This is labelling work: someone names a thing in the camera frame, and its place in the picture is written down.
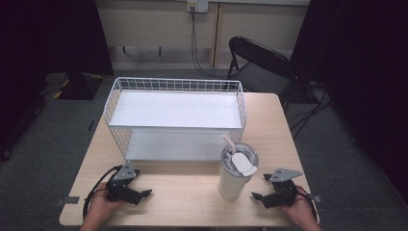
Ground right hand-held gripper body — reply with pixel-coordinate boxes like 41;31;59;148
263;168;304;210

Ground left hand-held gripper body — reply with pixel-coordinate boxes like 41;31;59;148
105;162;142;206

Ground white tumbler cup clear lid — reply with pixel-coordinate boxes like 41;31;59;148
217;141;260;202

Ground white wire shelf rack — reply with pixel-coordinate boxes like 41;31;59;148
103;76;248;163

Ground person's right hand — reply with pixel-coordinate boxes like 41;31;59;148
278;186;320;225

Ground person's left hand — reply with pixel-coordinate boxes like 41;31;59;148
86;183;127;223

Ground beige drinking straw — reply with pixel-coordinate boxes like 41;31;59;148
221;134;238;156

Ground black stand base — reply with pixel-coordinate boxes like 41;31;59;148
41;71;105;101

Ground black folding chair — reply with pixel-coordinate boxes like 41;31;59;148
226;36;296;107

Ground black curtain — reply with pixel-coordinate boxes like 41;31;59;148
0;0;115;162
290;0;408;203

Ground red black right gripper cable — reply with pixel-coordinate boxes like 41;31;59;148
296;186;319;220

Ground black floor cables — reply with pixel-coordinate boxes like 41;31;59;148
288;83;335;139

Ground black power cable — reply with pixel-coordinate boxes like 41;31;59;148
190;8;229;80

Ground white wall outlet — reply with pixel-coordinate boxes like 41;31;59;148
187;0;210;13

